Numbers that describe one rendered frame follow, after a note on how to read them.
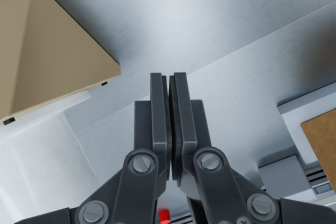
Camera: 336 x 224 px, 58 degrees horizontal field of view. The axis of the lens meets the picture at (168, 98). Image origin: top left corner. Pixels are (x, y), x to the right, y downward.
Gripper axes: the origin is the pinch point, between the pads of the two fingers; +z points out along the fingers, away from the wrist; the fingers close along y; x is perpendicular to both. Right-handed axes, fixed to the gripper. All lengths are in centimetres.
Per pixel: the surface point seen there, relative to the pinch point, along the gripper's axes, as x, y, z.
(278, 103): -28.9, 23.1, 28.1
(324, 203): -72, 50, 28
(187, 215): -85, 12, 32
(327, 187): -67, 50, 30
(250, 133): -39, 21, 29
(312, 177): -64, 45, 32
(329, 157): -33.7, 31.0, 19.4
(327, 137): -32, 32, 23
